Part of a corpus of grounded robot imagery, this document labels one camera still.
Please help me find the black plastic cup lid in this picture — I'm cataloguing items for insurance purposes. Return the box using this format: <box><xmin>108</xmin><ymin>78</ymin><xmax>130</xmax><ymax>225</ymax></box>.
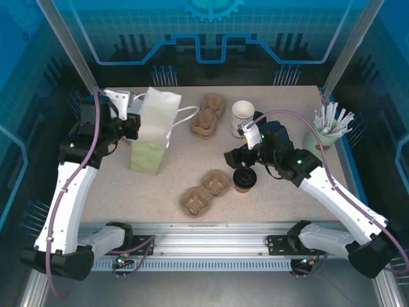
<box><xmin>232</xmin><ymin>166</ymin><xmax>258</xmax><ymax>189</ymax></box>

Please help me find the painted paper gift bag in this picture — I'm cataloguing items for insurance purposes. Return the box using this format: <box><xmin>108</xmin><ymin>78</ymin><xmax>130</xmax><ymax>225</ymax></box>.
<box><xmin>129</xmin><ymin>86</ymin><xmax>199</xmax><ymax>176</ymax></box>

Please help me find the brown pulp cup carrier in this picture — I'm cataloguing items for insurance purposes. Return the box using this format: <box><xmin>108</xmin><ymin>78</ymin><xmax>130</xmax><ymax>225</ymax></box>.
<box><xmin>179</xmin><ymin>169</ymin><xmax>231</xmax><ymax>218</ymax></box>

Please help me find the green stick holder cup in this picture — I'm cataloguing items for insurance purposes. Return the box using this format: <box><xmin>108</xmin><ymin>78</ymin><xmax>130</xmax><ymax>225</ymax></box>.
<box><xmin>302</xmin><ymin>120</ymin><xmax>340</xmax><ymax>150</ymax></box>

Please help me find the stack of pulp cup carriers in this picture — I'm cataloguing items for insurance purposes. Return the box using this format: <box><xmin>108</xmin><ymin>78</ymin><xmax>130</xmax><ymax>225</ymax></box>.
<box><xmin>190</xmin><ymin>92</ymin><xmax>227</xmax><ymax>140</ymax></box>

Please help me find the stack of white paper cups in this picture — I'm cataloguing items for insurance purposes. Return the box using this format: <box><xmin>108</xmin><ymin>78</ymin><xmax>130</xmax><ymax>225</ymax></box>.
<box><xmin>230</xmin><ymin>100</ymin><xmax>256</xmax><ymax>140</ymax></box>

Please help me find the small LED connector board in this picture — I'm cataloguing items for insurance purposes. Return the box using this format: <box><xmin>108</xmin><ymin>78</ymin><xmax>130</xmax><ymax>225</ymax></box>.
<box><xmin>111</xmin><ymin>255</ymin><xmax>135</xmax><ymax>269</ymax></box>
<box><xmin>297</xmin><ymin>255</ymin><xmax>320</xmax><ymax>267</ymax></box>

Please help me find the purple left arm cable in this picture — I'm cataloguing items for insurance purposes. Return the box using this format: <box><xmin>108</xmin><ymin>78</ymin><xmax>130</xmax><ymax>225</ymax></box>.
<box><xmin>46</xmin><ymin>91</ymin><xmax>157</xmax><ymax>300</ymax></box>

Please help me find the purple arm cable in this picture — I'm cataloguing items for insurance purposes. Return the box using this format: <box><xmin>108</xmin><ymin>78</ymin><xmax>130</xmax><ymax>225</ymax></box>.
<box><xmin>251</xmin><ymin>110</ymin><xmax>403</xmax><ymax>279</ymax></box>
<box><xmin>46</xmin><ymin>91</ymin><xmax>157</xmax><ymax>300</ymax></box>

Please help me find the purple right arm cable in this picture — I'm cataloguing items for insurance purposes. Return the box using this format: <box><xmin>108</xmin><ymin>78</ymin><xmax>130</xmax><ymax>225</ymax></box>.
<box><xmin>251</xmin><ymin>110</ymin><xmax>403</xmax><ymax>279</ymax></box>

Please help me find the aluminium mounting rail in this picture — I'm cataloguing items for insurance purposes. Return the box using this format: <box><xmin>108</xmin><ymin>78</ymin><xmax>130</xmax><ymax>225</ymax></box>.
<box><xmin>76</xmin><ymin>221</ymin><xmax>383</xmax><ymax>258</ymax></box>

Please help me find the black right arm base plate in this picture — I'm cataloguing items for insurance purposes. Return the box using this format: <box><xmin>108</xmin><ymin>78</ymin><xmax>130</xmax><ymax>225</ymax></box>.
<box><xmin>266</xmin><ymin>234</ymin><xmax>327</xmax><ymax>256</ymax></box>

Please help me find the aluminium frame post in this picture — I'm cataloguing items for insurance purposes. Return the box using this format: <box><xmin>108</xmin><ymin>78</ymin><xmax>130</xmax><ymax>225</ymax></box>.
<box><xmin>35</xmin><ymin>0</ymin><xmax>105</xmax><ymax>98</ymax></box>
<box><xmin>321</xmin><ymin>0</ymin><xmax>386</xmax><ymax>97</ymax></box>

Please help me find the slotted grey cable duct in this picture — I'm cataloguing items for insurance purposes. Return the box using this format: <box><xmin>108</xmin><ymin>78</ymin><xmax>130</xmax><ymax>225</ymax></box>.
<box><xmin>91</xmin><ymin>258</ymin><xmax>297</xmax><ymax>272</ymax></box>

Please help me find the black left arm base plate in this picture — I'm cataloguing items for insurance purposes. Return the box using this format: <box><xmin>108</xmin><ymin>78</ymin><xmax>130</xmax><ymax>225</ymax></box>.
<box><xmin>123</xmin><ymin>234</ymin><xmax>157</xmax><ymax>256</ymax></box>

